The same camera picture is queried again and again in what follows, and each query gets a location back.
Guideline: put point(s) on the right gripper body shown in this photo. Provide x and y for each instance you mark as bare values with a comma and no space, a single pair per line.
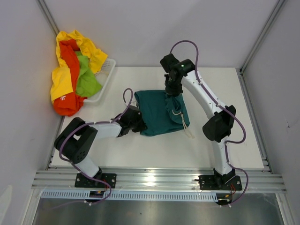
170,83

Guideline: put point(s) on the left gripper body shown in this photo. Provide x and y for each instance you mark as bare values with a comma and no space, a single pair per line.
131,124

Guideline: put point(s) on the teal green shorts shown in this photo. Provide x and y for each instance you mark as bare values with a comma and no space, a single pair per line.
162,113

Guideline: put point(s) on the orange shorts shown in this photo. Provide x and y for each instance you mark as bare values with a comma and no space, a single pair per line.
71,103

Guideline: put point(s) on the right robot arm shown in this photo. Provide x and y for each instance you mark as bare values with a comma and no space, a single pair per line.
218,127

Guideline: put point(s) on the lime green shorts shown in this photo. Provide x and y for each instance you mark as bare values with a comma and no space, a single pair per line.
87,84

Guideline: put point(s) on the yellow shorts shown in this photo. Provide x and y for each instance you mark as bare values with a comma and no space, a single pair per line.
61,76

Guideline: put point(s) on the white plastic basket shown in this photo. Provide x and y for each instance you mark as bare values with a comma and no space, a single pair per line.
103,77

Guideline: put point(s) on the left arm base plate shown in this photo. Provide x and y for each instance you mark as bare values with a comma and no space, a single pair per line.
83,182

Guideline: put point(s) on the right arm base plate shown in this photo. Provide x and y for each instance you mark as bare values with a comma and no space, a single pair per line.
211,182

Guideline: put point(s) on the slotted cable duct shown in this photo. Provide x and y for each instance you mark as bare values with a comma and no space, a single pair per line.
131,195

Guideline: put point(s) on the aluminium mounting rail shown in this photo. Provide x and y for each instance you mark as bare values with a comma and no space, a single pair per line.
155,179

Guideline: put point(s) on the right aluminium frame post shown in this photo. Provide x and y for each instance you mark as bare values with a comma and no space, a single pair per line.
263,34

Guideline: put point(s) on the aluminium frame post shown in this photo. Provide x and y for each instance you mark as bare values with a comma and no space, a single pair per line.
48,15
263,34

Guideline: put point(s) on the left aluminium frame post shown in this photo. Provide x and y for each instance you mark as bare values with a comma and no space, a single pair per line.
48,15

